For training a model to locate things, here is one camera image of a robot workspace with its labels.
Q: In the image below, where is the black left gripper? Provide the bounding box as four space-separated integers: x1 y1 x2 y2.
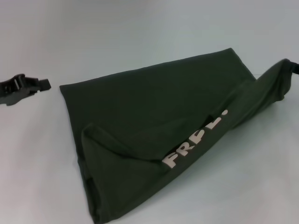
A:
0 73 51 107

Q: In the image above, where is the dark green shirt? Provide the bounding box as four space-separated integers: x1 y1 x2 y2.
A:
58 48 294 224

